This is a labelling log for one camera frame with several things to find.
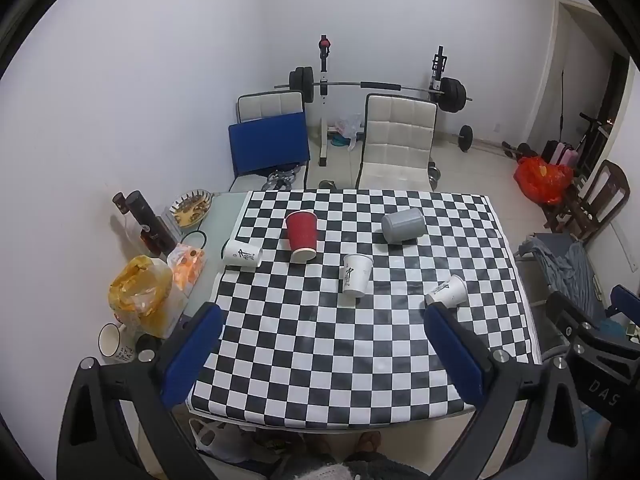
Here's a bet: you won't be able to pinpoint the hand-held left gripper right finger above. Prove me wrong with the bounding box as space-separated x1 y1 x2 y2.
423 304 588 480

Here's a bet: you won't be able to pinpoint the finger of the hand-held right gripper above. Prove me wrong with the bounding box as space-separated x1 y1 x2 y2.
545 291 607 359
606 283 640 319

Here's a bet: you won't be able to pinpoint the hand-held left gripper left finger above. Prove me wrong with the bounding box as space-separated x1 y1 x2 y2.
56 302 224 480

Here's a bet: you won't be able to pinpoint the white printed paper cup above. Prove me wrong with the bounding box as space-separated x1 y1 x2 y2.
221 238 264 268
341 253 375 297
425 274 469 309

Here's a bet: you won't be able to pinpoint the grey plastic cup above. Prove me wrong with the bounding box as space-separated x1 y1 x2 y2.
381 207 428 245

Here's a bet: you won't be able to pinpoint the red paper cup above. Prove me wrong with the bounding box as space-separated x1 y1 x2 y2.
285 210 319 264

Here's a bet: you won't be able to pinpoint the white rack upright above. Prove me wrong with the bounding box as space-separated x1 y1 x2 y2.
315 35 335 167

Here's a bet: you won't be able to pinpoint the black rack upright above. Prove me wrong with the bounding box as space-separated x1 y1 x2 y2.
430 46 449 97

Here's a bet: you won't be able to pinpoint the grey cloth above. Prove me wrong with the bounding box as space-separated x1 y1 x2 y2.
517 234 601 317

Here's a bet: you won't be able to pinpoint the white ceramic mug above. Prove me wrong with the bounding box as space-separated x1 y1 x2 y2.
98 322 137 364

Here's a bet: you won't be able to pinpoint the yellow plastic bag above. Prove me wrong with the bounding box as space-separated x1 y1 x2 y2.
108 255 175 339

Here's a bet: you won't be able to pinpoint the orange snack packet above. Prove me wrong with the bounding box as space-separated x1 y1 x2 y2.
166 242 207 297

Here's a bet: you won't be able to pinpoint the white plastic bag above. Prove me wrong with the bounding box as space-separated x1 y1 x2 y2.
189 417 252 464

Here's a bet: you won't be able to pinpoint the dark wooden chair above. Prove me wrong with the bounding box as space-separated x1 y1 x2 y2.
542 160 631 243

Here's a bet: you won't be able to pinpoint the black white checkered tablecloth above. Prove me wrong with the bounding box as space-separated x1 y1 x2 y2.
186 189 544 430

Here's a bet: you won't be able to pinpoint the tall black cylinder tin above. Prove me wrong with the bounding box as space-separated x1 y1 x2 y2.
125 190 176 255

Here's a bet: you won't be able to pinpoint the red plastic bag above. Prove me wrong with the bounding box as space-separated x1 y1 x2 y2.
515 156 574 206

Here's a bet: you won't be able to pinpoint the patterned snack bowl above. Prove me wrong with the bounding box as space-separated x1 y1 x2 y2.
170 189 213 227

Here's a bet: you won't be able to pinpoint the pink suitcase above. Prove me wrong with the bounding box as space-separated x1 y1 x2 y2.
551 141 581 167

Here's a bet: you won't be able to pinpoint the black kick scooter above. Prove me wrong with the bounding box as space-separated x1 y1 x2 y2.
575 111 617 162

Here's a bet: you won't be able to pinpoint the chrome dumbbells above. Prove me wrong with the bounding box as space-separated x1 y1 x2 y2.
263 167 302 191

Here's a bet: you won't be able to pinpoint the short bar with plate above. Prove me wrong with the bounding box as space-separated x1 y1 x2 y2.
440 125 506 154

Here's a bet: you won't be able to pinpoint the blue padded panel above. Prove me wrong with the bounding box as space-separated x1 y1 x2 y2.
228 110 311 179

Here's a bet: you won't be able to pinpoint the white quilted chair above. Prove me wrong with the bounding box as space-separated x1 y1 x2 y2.
356 93 439 192
236 91 306 124

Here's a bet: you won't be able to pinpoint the barbell with black plates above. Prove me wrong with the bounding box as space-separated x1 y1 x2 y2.
274 66 473 113

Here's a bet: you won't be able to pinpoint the clear plastic bag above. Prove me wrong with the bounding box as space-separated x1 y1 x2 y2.
334 112 364 151

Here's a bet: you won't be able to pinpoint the white door frame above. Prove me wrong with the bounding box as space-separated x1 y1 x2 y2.
522 0 601 147

